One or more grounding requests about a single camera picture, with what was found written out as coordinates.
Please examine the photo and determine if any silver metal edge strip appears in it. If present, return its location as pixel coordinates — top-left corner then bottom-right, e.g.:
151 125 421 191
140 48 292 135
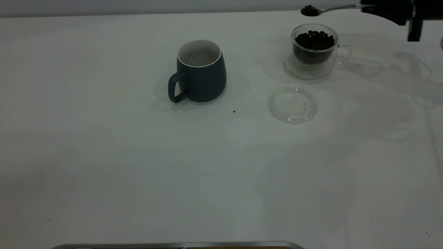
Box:
51 241 306 249

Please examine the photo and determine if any coffee beans pile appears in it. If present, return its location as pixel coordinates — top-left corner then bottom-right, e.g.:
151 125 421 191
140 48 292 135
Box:
294 30 335 65

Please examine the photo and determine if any dark blue-grey ceramic mug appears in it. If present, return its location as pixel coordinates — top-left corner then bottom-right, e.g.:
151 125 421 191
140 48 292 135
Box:
168 40 227 103

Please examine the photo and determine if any clear glass saucer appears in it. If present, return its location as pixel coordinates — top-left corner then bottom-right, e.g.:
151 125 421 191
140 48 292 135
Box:
269 86 318 124

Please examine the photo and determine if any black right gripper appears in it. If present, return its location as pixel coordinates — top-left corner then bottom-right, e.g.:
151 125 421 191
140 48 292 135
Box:
360 0 443 42

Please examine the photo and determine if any metal spoon light blue handle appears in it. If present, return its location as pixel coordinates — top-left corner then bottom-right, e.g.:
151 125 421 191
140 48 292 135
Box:
300 3 362 17

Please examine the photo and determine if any spoonful of coffee beans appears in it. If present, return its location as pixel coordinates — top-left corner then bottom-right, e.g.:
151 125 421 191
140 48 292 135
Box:
300 5 320 17

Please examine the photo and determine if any clear double-wall glass cup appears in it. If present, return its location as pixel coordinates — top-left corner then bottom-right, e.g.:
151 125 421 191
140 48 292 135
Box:
284 24 352 80

